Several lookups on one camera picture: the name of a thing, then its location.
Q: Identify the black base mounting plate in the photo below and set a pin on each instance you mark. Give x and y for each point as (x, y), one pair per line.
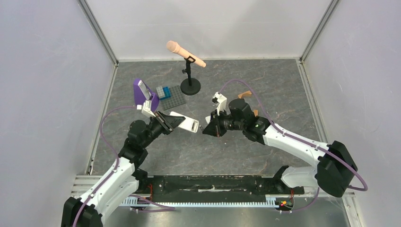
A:
(214, 188)

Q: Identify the grey lego baseplate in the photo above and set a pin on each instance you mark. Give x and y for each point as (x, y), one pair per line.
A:
(177, 98)

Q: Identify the white remote control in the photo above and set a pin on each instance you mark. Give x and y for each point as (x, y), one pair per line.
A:
(189, 124)

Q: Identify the pink microphone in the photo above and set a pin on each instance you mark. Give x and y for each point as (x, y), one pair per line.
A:
(174, 47)

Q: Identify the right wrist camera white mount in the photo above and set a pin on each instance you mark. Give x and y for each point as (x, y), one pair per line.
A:
(220, 101)

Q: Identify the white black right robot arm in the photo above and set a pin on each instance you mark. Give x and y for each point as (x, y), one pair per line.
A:
(331, 167)

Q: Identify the blue lego brick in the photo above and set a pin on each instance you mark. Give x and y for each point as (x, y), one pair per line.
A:
(166, 93)

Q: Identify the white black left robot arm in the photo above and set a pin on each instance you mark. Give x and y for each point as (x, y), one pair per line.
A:
(123, 178)

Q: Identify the white cable duct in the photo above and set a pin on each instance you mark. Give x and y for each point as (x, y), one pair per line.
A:
(269, 202)

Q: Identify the black microphone stand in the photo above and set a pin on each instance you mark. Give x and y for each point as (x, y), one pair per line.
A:
(189, 86)

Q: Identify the white battery compartment cover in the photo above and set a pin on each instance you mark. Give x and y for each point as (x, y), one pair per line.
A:
(208, 119)

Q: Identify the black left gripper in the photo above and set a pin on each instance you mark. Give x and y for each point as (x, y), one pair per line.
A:
(168, 122)

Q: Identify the purple holder stand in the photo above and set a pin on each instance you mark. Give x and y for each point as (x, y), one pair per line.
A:
(142, 93)

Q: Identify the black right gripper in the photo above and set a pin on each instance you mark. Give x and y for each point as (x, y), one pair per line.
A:
(216, 124)

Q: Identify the grey lego brick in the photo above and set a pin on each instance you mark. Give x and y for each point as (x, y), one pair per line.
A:
(160, 92)

